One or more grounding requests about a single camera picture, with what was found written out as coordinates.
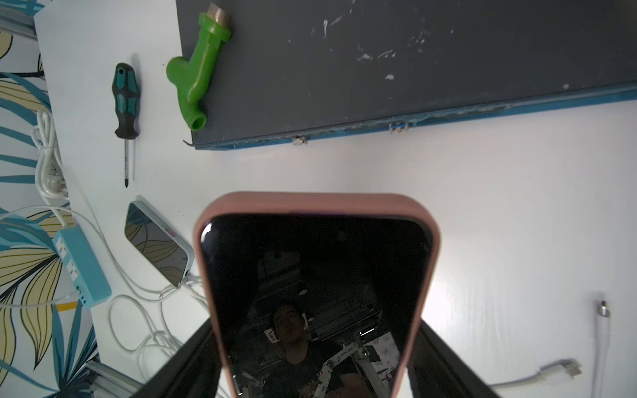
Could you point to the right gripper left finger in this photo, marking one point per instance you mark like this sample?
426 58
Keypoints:
194 371

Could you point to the dark grey network switch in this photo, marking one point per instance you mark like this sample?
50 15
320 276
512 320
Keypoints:
323 69

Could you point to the phone in grey clear case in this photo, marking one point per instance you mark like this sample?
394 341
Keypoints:
158 242

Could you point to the phone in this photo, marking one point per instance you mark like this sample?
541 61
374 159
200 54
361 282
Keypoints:
315 294
158 242

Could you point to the green black screwdriver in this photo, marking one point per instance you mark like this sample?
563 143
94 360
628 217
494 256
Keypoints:
125 89

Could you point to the green plastic pipe fitting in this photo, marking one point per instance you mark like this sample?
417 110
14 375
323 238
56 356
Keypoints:
192 77

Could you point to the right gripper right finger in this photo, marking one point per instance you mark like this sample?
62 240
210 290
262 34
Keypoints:
435 371

